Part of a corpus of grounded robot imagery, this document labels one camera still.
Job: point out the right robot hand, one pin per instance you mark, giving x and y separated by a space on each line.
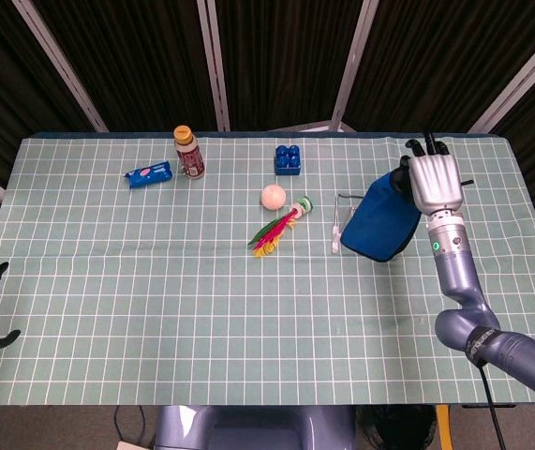
435 180

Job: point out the blue cloth with black trim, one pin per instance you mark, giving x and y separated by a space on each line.
379 220

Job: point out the white partition foot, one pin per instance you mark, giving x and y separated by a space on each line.
316 126

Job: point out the green grid tablecloth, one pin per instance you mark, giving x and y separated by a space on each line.
108 281

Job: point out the blue building block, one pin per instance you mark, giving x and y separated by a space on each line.
287 161

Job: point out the pink ball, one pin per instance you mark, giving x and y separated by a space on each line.
273 198

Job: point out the colourful feather shuttlecock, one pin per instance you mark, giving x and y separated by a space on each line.
278 229

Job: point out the blue snack packet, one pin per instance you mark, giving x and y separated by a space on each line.
149 175

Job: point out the drink bottle yellow cap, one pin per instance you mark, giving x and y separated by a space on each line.
191 159

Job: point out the purple robot torso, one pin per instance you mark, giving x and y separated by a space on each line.
253 429

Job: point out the white partition post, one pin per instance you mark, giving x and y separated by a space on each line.
520 84
215 70
61 68
353 70

